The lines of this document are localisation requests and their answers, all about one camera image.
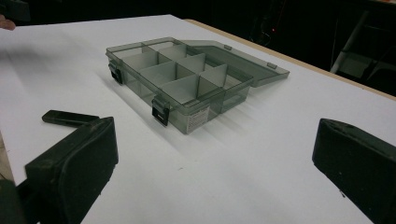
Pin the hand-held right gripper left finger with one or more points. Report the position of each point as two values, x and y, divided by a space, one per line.
77 161

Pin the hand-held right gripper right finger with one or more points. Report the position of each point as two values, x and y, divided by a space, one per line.
358 165

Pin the small black rectangular block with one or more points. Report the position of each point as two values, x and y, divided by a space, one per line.
67 117

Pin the white metal stand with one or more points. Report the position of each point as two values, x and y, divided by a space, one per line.
355 59

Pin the transparent grey compartment box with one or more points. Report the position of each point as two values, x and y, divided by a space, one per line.
183 90

